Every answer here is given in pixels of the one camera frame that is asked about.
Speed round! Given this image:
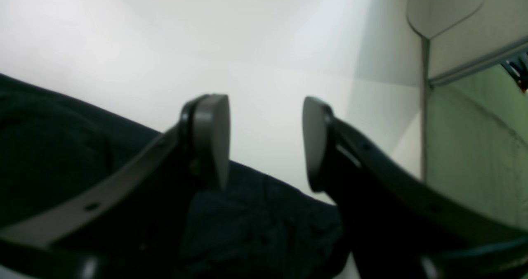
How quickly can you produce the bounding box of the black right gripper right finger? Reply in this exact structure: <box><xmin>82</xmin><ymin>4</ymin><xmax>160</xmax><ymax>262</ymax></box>
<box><xmin>302</xmin><ymin>96</ymin><xmax>527</xmax><ymax>279</ymax></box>

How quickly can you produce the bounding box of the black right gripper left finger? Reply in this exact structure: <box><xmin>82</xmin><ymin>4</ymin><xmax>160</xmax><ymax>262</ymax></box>
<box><xmin>1</xmin><ymin>94</ymin><xmax>230</xmax><ymax>279</ymax></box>

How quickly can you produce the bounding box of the dark grey long-sleeve T-shirt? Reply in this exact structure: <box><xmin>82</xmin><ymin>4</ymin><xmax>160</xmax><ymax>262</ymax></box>
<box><xmin>1</xmin><ymin>75</ymin><xmax>349</xmax><ymax>279</ymax></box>

